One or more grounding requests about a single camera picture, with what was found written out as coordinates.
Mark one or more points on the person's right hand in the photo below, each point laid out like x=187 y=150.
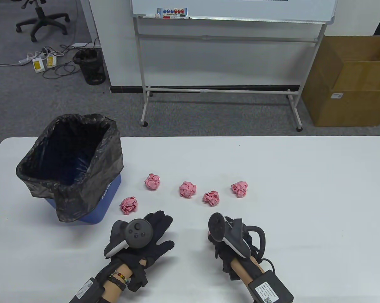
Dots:
x=226 y=260

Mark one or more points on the person's left hand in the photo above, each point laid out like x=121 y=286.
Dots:
x=156 y=249

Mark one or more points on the person's left thumb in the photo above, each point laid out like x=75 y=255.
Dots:
x=166 y=246

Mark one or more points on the person's right fingers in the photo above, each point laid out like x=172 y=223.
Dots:
x=215 y=249

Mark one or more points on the person's right forearm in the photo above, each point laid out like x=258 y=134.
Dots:
x=245 y=271

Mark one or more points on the person's left forearm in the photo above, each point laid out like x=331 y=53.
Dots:
x=114 y=285

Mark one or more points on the grey controller on right glove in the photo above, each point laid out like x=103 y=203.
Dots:
x=230 y=235

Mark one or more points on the grey controller on glove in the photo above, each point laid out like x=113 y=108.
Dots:
x=136 y=233
x=230 y=235

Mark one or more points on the grey controller on left glove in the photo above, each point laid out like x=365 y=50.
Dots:
x=136 y=233

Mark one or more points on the pink crumpled paper ball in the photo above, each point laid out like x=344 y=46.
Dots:
x=128 y=205
x=211 y=198
x=188 y=189
x=239 y=189
x=153 y=182

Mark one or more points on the blue plastic waste bin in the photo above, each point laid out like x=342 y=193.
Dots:
x=109 y=195

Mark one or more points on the black garbage bag liner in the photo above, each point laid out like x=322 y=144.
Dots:
x=108 y=151

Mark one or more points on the black mesh waste basket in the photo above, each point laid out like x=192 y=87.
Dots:
x=90 y=68

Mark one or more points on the brown cardboard box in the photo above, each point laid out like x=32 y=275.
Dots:
x=350 y=91

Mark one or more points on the yellow white charger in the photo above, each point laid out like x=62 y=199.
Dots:
x=38 y=65
x=51 y=61

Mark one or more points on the long white power strip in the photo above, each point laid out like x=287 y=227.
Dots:
x=82 y=45

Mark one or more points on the whiteboard markers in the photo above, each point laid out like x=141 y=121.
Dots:
x=177 y=17

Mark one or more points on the pack of round magnets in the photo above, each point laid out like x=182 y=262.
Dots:
x=172 y=11

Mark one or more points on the whiteboard on metal stand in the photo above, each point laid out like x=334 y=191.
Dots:
x=234 y=8

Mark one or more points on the black office chair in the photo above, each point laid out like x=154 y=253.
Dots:
x=40 y=22

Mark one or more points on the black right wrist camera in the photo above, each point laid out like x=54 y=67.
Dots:
x=270 y=288

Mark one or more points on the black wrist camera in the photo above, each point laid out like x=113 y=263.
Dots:
x=270 y=288
x=85 y=288

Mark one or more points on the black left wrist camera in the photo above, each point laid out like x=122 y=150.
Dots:
x=85 y=288

